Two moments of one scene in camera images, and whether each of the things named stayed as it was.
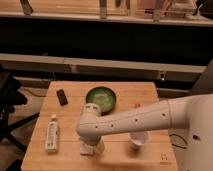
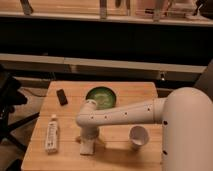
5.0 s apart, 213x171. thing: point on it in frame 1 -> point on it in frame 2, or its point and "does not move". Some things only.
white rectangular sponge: x=86 y=149 does not move
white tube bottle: x=51 y=135 does not move
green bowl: x=104 y=97 does not move
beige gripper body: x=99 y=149 -> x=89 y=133
